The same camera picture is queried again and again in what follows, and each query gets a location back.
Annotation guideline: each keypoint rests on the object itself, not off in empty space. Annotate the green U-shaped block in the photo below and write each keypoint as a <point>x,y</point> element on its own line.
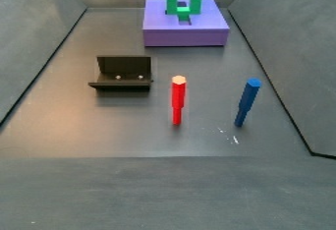
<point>183,11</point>

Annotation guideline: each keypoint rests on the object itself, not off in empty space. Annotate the purple base block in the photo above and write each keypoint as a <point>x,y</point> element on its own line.
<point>205,30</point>

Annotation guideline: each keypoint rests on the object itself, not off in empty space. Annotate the red hexagonal peg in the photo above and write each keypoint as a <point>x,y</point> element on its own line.
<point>179,86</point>

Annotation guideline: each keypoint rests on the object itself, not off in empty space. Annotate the black angle fixture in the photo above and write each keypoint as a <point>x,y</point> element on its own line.
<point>123,72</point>

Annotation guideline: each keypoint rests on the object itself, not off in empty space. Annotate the blue hexagonal peg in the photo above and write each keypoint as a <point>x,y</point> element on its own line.
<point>247,99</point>

